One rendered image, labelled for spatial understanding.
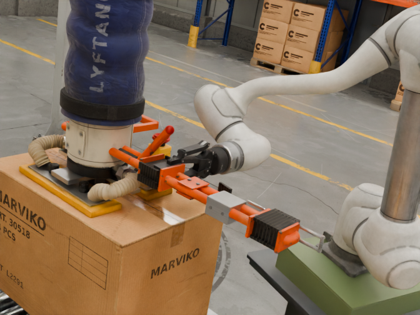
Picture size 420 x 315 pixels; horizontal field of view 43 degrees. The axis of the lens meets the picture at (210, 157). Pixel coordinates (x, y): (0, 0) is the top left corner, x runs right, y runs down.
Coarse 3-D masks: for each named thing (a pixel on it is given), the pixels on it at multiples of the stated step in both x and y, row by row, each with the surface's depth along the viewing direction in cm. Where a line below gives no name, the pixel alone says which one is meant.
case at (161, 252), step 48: (0, 192) 152; (48, 192) 141; (0, 240) 157; (48, 240) 141; (96, 240) 127; (144, 240) 127; (192, 240) 144; (0, 288) 163; (48, 288) 145; (96, 288) 131; (144, 288) 134; (192, 288) 152
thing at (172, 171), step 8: (144, 160) 132; (152, 160) 134; (160, 160) 136; (144, 168) 129; (152, 168) 128; (168, 168) 128; (176, 168) 130; (184, 168) 133; (144, 176) 130; (152, 176) 129; (160, 176) 127; (152, 184) 128; (160, 184) 128
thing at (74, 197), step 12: (24, 168) 149; (36, 168) 149; (48, 168) 150; (60, 168) 151; (36, 180) 145; (48, 180) 144; (60, 192) 139; (72, 192) 138; (84, 192) 139; (72, 204) 135; (84, 204) 134; (96, 204) 135; (108, 204) 136; (120, 204) 138; (96, 216) 133
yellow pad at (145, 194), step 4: (140, 188) 148; (144, 188) 148; (148, 188) 148; (140, 192) 147; (144, 192) 146; (148, 192) 146; (152, 192) 147; (156, 192) 147; (160, 192) 148; (164, 192) 150; (168, 192) 151; (140, 196) 147; (144, 196) 146; (148, 196) 145; (152, 196) 146; (156, 196) 148; (160, 196) 149; (148, 200) 146
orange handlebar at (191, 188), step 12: (144, 120) 171; (120, 156) 138; (168, 180) 127; (180, 180) 130; (192, 180) 127; (180, 192) 126; (192, 192) 123; (204, 192) 126; (216, 192) 124; (240, 216) 114; (288, 240) 108
